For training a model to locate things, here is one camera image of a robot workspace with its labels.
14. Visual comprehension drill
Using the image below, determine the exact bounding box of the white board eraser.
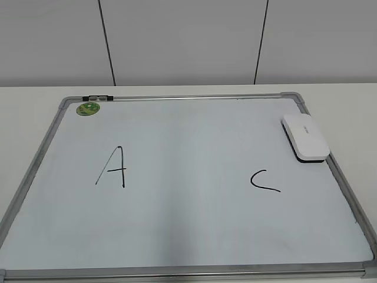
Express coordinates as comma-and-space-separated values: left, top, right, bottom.
281, 113, 330, 163

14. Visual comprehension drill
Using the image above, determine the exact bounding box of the round green magnet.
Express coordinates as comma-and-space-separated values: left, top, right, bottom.
76, 102, 100, 117

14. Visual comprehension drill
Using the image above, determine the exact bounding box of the black metal hanger clip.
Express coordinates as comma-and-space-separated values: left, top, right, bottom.
81, 95, 114, 102

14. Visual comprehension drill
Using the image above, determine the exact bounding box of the white board with aluminium frame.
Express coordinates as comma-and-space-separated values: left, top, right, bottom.
1, 93, 376, 282

